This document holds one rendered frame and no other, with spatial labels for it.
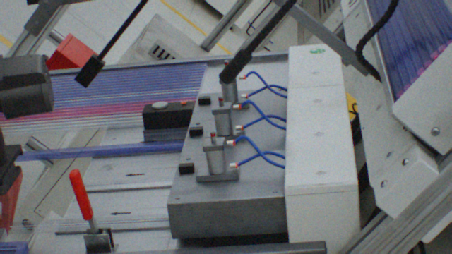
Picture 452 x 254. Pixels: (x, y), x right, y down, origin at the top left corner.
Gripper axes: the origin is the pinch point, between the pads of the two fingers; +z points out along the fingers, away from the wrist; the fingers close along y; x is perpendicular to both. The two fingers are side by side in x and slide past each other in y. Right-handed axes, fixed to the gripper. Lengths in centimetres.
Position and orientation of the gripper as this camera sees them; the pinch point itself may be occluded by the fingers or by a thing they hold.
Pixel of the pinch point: (3, 227)
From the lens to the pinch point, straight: 112.1
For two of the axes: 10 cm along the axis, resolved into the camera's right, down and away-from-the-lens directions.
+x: -9.9, 0.8, 1.3
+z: 1.3, 9.1, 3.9
